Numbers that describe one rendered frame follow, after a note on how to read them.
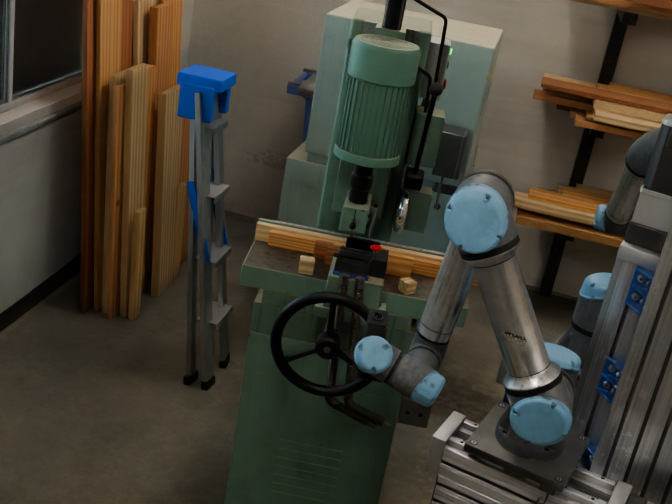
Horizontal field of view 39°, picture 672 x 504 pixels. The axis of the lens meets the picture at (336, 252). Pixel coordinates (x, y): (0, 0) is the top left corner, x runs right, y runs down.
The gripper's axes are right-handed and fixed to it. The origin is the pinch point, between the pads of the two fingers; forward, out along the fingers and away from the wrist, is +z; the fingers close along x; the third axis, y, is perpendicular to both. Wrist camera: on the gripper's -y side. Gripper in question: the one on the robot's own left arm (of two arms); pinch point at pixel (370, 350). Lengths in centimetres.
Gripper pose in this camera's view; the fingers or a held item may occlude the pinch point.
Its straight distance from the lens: 225.5
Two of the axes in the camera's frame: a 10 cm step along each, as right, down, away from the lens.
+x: 9.8, 1.8, -0.3
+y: -1.8, 9.7, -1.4
